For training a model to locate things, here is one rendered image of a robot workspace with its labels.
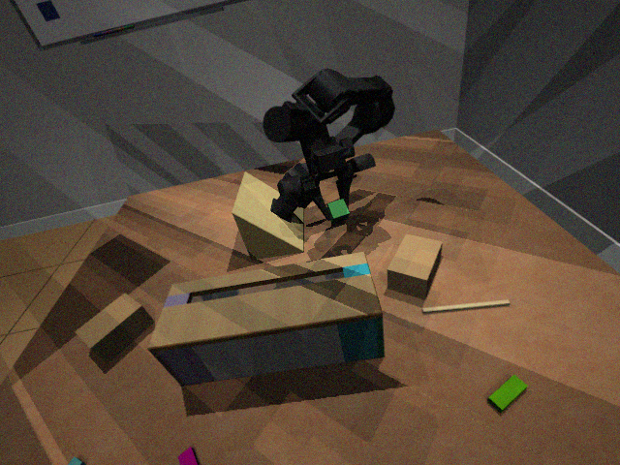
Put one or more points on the pale yellow thin rod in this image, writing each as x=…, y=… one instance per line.
x=466, y=306

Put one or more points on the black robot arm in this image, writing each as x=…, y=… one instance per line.
x=334, y=94

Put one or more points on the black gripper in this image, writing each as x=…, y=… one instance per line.
x=307, y=183

